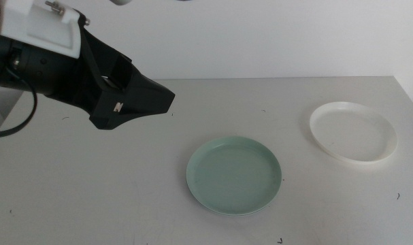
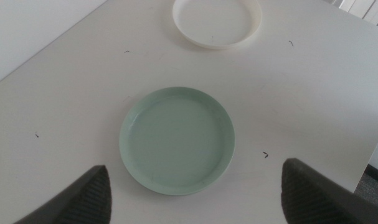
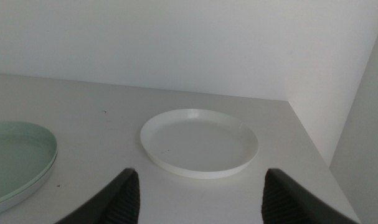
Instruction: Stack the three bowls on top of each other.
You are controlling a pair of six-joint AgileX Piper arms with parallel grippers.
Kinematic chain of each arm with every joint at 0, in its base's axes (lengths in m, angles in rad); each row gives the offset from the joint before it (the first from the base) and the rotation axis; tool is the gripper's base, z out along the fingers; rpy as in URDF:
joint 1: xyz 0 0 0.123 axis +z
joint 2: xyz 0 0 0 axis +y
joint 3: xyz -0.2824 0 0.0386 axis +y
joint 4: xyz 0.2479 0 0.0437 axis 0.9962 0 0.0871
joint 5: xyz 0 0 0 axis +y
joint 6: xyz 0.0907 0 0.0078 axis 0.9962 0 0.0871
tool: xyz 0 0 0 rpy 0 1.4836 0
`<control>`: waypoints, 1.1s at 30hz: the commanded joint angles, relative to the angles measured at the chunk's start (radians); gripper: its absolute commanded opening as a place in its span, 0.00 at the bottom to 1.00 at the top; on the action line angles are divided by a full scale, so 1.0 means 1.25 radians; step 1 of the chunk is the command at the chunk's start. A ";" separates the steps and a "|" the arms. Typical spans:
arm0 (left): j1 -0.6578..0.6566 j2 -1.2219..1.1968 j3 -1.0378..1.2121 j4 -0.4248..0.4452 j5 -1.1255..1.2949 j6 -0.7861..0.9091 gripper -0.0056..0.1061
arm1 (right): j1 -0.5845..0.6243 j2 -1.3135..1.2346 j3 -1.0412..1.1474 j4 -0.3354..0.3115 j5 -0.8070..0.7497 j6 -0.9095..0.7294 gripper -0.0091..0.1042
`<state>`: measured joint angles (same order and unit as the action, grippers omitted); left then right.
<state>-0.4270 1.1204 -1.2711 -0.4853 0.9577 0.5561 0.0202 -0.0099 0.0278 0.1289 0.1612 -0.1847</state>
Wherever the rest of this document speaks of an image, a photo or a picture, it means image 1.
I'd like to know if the white shallow bowl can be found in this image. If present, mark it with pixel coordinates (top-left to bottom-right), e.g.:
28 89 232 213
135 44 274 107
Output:
309 101 399 165

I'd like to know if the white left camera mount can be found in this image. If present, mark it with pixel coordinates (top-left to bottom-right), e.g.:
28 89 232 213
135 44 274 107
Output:
0 0 90 60

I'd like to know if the pale green shallow bowl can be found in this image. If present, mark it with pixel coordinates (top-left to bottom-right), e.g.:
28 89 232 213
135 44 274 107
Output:
186 136 282 216

